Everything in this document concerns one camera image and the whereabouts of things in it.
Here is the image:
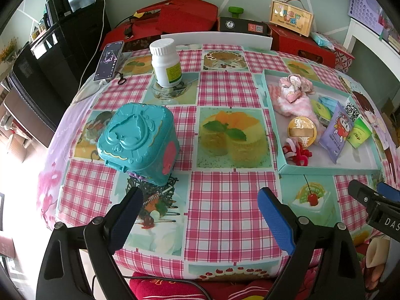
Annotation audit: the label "white board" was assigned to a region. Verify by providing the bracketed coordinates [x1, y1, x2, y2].
[160, 32, 272, 51]

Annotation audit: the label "golden round pastry packet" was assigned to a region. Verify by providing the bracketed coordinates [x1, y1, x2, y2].
[287, 116, 318, 148]

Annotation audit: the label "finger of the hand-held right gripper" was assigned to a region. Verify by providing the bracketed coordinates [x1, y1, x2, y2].
[347, 179, 385, 208]
[376, 181, 400, 203]

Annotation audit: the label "pink floral scrunchie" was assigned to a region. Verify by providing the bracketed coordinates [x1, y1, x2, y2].
[279, 74, 316, 104]

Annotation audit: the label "red white plush ornament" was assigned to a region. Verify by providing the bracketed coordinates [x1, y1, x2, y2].
[282, 139, 313, 166]

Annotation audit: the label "teal plastic box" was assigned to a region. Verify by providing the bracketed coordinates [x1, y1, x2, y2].
[97, 102, 181, 186]

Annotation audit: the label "white shelf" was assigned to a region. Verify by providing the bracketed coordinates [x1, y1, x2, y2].
[343, 17, 400, 76]

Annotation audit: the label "light blue face mask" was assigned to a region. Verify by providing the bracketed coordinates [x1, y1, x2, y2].
[318, 96, 338, 110]

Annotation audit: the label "red patterned gift box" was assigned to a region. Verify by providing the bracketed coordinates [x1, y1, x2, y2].
[325, 36, 356, 74]

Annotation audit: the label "red box with floral side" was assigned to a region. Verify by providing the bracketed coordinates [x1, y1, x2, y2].
[106, 4, 163, 52]

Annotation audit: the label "smartphone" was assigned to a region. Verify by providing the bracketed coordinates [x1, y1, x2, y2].
[94, 40, 125, 82]

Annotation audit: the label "blue wet wipes pack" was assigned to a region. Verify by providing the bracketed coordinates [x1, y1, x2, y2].
[311, 32, 335, 50]

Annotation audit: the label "lavender floral sheet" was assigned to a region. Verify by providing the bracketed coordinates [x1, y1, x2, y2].
[37, 78, 132, 226]

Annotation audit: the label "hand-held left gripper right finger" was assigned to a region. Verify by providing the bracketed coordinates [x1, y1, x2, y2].
[258, 187, 366, 300]

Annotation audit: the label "small green tissue pack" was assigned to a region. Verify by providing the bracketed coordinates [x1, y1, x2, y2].
[346, 114, 372, 149]

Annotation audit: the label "leopard print cloth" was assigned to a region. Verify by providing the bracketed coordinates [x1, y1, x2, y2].
[345, 102, 360, 122]

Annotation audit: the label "pink white fluffy sock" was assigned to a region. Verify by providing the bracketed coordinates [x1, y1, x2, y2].
[275, 97, 320, 129]
[269, 84, 286, 101]

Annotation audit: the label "black flat box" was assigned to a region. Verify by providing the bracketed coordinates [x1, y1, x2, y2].
[218, 16, 272, 35]

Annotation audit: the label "black cabinet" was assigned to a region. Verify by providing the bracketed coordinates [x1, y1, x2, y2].
[9, 0, 111, 149]

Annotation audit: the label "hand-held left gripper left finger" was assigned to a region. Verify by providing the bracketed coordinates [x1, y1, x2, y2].
[35, 186, 144, 300]

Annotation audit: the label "pink checkered tablecloth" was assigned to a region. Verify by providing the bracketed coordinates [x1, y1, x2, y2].
[37, 44, 400, 280]

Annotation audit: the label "yellow artificial flowers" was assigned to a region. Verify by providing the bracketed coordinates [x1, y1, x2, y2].
[0, 39, 19, 63]

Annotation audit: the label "red crate box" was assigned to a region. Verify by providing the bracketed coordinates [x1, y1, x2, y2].
[269, 25, 336, 68]

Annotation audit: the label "purple snack packet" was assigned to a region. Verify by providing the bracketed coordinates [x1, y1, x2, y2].
[319, 101, 354, 164]

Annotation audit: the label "large green tissue pack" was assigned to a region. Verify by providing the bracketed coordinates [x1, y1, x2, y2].
[312, 100, 333, 122]

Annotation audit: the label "yellow gift box with handle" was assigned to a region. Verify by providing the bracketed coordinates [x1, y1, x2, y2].
[269, 0, 314, 37]

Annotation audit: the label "white medicine bottle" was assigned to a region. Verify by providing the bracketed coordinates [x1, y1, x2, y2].
[149, 38, 183, 88]

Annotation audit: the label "white charging cable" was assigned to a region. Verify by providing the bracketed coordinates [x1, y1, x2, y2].
[70, 0, 108, 104]

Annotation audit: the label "purple perforated board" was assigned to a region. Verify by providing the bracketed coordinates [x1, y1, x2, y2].
[348, 0, 385, 36]

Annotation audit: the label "red patterned cushion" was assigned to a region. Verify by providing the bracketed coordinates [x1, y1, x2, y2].
[129, 272, 276, 300]

